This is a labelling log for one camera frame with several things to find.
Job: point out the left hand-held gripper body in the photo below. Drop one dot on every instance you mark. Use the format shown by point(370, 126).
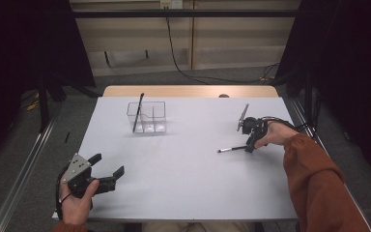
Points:
point(80, 179)

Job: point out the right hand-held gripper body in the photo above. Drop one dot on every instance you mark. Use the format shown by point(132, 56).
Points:
point(252, 126)

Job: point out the black pen with white end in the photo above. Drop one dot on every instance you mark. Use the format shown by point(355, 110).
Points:
point(232, 149)

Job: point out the clear plastic pen holder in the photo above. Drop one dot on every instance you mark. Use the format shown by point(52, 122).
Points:
point(147, 117)

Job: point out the black pen with silver tip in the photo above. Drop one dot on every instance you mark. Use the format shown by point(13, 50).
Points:
point(138, 112)

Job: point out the person's right hand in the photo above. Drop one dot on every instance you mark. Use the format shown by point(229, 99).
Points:
point(277, 133)

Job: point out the person's left hand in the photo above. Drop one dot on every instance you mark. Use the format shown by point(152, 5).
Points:
point(75, 209)

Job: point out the small black floor object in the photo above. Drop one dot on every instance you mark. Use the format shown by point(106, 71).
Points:
point(67, 137)

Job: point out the white table mat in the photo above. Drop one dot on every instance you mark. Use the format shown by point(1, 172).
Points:
point(190, 180)

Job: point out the dark curtain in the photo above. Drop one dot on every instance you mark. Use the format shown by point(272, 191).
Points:
point(29, 48)
point(351, 64)

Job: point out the metal floor rail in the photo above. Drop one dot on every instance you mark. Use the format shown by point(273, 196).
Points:
point(22, 170)
point(306, 122)

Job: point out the black stand post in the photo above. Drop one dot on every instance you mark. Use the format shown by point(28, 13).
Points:
point(308, 96)
point(43, 106)

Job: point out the black horizontal frame bar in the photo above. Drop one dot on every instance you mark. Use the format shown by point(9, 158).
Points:
point(186, 13)

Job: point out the white wall socket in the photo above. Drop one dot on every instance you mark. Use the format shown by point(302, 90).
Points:
point(171, 4)

